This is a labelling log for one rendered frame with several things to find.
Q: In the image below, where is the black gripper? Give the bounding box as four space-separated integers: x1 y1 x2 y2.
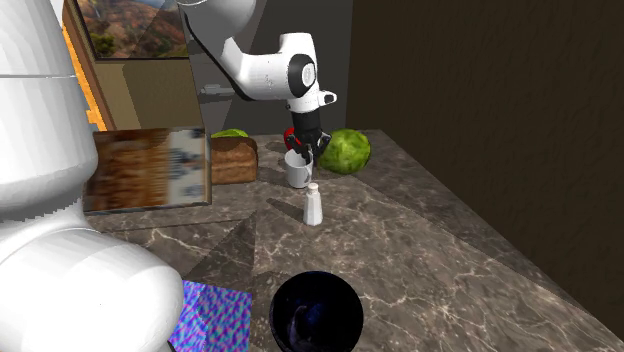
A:
286 109 333 164

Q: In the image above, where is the white mug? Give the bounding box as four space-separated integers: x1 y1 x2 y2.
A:
284 148 315 190

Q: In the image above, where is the green cabbage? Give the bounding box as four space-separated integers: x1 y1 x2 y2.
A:
317 128 373 176

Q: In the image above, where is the white salt shaker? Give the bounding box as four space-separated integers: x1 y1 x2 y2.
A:
302 182 324 227

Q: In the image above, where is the brown bread loaf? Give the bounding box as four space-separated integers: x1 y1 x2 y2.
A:
210 136 259 186

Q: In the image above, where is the green leafy vegetable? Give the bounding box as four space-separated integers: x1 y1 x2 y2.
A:
211 128 250 140

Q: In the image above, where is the brown patterned box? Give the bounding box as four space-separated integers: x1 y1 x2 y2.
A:
82 127 213 216

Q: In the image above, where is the black bowl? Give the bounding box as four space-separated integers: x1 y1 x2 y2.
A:
268 270 365 352

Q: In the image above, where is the purple blue patterned robot stand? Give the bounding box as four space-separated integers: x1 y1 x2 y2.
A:
167 279 254 352

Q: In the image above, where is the window with wooden frame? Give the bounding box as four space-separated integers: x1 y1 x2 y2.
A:
62 0 190 132

